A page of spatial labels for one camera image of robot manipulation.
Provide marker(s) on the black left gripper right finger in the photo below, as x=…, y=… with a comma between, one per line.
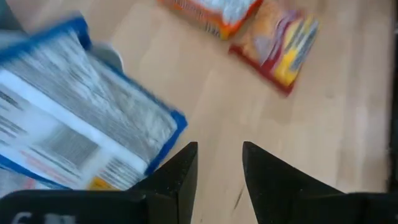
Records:
x=270, y=193

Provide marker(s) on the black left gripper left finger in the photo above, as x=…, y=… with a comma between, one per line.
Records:
x=174, y=196

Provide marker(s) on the blue ramen pack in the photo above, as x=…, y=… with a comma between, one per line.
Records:
x=77, y=109

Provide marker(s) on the red roast beef ramen pack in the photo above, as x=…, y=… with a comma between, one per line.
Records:
x=273, y=53

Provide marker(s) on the orange ramen pack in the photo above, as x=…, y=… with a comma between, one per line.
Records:
x=224, y=12

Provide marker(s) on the black aluminium table frame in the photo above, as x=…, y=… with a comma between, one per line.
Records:
x=394, y=93

